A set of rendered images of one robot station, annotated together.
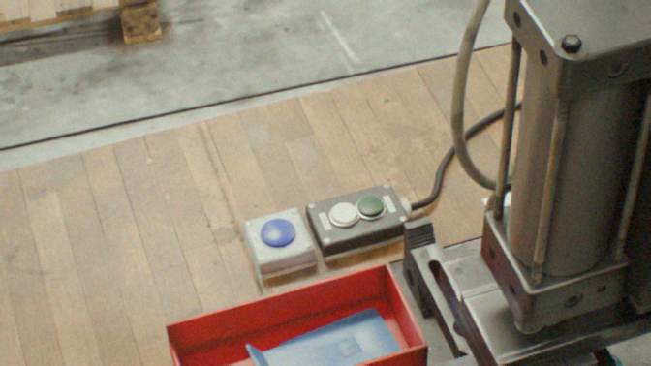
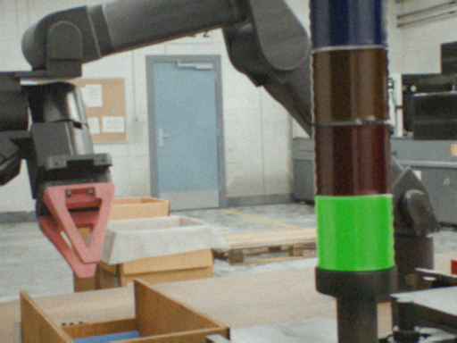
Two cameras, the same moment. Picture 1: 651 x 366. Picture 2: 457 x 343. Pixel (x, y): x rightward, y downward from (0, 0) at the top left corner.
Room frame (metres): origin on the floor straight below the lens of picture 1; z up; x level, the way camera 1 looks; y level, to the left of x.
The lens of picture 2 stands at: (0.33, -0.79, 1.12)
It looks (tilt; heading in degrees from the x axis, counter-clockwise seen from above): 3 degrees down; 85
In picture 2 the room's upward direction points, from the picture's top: 2 degrees counter-clockwise
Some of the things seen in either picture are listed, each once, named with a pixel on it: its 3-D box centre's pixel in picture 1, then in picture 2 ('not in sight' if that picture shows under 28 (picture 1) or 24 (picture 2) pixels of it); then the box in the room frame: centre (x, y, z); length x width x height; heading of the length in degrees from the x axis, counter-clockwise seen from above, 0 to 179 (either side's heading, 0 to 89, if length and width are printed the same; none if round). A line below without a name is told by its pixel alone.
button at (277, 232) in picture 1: (278, 235); not in sight; (0.93, 0.06, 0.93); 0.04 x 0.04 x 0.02
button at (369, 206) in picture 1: (370, 210); not in sight; (0.96, -0.05, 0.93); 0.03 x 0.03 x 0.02
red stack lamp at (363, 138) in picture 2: not in sight; (352, 158); (0.43, -0.40, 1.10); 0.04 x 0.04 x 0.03
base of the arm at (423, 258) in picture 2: not in sight; (409, 262); (0.66, 0.25, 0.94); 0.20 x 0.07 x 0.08; 17
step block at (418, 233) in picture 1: (426, 267); not in sight; (0.86, -0.11, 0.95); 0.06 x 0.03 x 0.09; 17
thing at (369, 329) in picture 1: (325, 350); not in sight; (0.78, 0.01, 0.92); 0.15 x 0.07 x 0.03; 114
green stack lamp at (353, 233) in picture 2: not in sight; (353, 230); (0.43, -0.40, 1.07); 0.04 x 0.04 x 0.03
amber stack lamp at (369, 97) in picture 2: not in sight; (350, 87); (0.43, -0.40, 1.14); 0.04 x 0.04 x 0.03
